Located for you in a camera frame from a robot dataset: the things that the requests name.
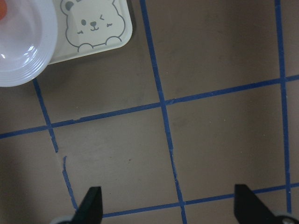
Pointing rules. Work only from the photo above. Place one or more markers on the orange fruit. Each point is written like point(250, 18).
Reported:
point(3, 9)

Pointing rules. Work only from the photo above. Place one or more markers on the cream bear tray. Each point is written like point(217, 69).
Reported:
point(87, 27)

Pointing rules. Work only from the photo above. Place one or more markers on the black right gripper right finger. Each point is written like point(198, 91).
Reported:
point(249, 209)

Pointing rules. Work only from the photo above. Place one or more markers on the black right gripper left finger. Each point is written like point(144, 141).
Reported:
point(90, 210)

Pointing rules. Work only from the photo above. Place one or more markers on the white round plate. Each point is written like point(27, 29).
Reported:
point(28, 37)

